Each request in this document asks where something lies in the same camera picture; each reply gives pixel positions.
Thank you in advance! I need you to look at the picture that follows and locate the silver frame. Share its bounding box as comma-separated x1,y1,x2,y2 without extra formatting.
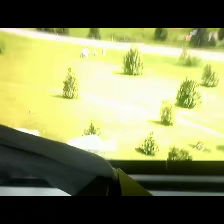
0,173,224,197

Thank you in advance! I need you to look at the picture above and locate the black garment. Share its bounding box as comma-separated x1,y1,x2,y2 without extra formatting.
0,124,118,197

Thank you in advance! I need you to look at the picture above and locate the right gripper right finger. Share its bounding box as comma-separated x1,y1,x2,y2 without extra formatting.
113,167,153,197

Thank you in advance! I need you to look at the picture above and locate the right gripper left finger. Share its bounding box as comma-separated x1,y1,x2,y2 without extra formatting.
77,176,114,197

